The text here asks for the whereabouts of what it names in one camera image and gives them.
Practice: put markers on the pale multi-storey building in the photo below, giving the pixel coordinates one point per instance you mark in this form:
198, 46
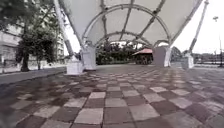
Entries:
10, 43

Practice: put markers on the tree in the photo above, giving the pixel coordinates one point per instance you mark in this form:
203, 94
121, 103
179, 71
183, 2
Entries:
31, 36

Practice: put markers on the checkered tile pavement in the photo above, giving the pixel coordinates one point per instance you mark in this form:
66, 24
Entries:
126, 96

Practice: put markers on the street lamp pole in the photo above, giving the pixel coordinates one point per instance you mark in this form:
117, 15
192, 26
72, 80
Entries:
219, 40

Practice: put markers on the white arched canopy shelter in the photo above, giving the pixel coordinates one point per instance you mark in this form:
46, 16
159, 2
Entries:
125, 20

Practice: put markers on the row of dark trees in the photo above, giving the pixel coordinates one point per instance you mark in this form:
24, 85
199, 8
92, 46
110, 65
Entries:
115, 52

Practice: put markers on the grey asphalt strip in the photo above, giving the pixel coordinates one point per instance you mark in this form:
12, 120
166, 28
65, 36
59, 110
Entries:
26, 75

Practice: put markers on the red-roofed pavilion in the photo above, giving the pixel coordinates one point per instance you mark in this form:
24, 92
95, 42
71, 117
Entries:
143, 55

